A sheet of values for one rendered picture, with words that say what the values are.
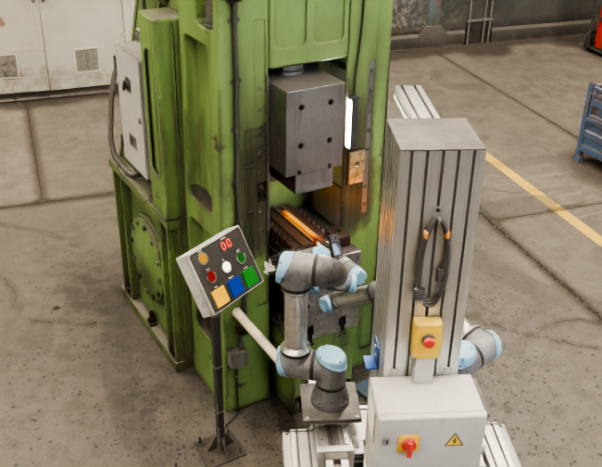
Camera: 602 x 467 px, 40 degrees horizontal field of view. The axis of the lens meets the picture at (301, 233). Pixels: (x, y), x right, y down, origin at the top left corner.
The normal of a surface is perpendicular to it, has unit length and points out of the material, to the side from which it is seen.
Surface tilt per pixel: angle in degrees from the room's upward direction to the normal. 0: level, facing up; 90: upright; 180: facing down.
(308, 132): 90
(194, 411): 0
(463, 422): 90
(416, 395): 0
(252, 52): 90
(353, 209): 90
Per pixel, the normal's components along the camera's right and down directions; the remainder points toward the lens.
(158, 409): 0.01, -0.88
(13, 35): 0.29, 0.46
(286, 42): 0.50, 0.42
